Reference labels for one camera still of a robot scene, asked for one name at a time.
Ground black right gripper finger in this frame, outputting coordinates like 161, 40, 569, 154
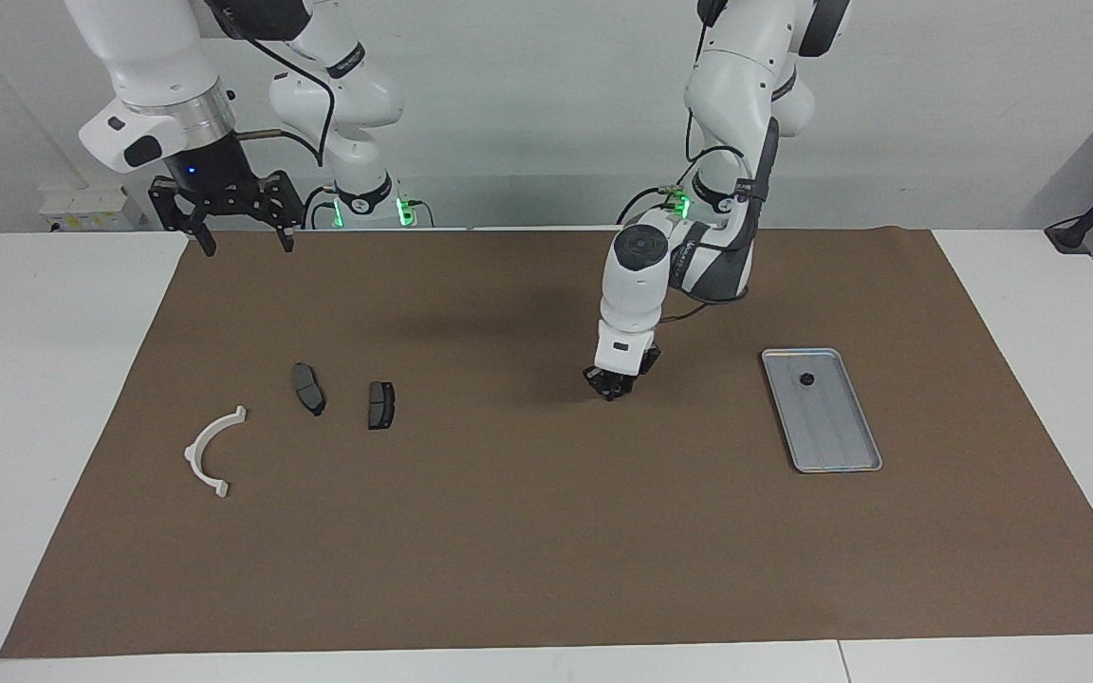
262, 171, 299, 252
150, 180, 215, 257

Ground silver metal tray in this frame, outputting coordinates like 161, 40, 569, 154
761, 348, 883, 474

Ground white box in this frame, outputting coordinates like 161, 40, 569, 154
39, 185, 144, 232

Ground brown table mat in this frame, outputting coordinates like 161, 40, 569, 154
0, 228, 1093, 660

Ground curved grey brake pad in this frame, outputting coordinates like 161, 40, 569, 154
292, 363, 326, 416

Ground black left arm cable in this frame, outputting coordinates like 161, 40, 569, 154
656, 104, 766, 325

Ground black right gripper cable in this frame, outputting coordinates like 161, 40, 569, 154
210, 0, 335, 170

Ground black base cables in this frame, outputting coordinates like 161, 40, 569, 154
616, 182, 692, 226

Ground white semicircular bracket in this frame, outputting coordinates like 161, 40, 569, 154
184, 406, 249, 500

